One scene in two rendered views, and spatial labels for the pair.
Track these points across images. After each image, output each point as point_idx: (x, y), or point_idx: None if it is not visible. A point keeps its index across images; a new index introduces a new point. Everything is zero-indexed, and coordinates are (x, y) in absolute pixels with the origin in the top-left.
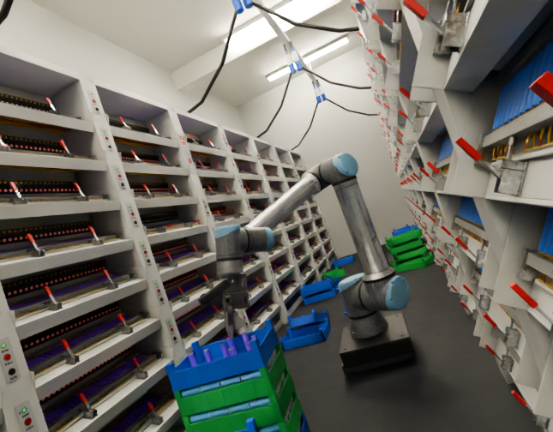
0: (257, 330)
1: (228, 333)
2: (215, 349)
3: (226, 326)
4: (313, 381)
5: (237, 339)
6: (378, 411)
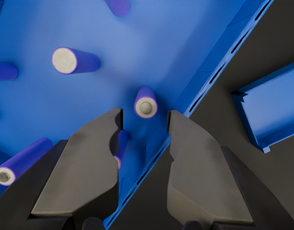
0: (120, 203)
1: (108, 111)
2: (224, 44)
3: (172, 132)
4: (267, 178)
5: (166, 133)
6: (140, 189)
